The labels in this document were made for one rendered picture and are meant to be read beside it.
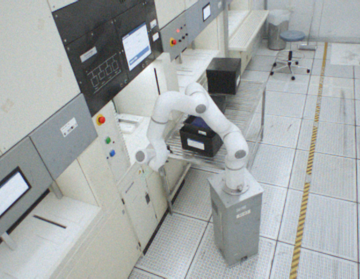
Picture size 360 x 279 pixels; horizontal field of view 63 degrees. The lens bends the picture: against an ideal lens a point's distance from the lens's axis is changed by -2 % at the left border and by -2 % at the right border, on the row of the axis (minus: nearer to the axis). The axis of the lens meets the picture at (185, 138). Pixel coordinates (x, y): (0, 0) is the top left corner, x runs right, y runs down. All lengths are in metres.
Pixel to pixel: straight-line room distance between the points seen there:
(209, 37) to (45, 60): 2.47
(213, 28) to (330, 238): 2.42
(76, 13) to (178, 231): 1.92
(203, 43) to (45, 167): 2.62
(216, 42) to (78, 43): 2.28
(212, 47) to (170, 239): 2.19
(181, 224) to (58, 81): 1.76
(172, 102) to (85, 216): 0.90
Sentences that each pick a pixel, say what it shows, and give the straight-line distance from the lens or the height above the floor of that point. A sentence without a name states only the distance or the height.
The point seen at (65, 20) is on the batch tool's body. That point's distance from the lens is 1.53.
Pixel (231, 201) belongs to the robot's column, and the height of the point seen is 0.76.
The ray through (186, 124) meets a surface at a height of 0.98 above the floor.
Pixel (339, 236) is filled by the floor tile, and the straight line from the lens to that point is 2.81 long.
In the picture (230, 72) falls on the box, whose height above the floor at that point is 1.00.
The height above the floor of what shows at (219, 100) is 0.86.
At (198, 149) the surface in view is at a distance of 2.22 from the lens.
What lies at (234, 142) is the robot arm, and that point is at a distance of 1.66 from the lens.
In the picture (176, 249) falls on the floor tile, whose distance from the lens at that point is 2.64.
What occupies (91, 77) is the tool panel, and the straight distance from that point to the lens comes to 1.64.
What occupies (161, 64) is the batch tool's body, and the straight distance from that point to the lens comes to 2.20.
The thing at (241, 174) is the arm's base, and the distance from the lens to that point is 1.88.
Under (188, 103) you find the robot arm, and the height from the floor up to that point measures 1.49.
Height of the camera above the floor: 2.24
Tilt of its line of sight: 38 degrees down
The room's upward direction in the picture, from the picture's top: 8 degrees counter-clockwise
